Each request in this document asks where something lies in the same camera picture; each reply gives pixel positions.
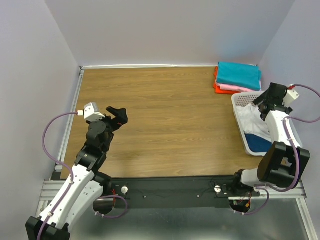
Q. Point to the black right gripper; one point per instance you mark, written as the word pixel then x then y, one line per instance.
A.
pixel 259 99

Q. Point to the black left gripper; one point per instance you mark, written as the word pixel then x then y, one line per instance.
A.
pixel 116 122

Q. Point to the white t shirt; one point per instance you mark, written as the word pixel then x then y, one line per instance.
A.
pixel 251 122

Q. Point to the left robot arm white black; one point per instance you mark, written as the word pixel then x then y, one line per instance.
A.
pixel 85 183

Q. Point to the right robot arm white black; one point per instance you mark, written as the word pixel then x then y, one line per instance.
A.
pixel 284 163

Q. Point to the white plastic laundry basket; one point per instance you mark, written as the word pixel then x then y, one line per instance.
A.
pixel 262 118

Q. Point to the teal folded t shirt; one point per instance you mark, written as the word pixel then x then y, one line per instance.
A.
pixel 239 74

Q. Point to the pink folded t shirt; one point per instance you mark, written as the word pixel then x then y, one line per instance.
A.
pixel 235 88

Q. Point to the dark blue t shirt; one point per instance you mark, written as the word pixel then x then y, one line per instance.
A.
pixel 257 144

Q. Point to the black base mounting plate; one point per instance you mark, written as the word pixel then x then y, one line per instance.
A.
pixel 216 191

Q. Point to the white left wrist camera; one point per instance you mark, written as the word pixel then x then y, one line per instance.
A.
pixel 91 112

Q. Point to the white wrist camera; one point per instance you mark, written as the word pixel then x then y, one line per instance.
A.
pixel 91 112
pixel 291 95

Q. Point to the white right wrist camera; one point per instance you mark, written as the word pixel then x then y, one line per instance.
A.
pixel 291 95

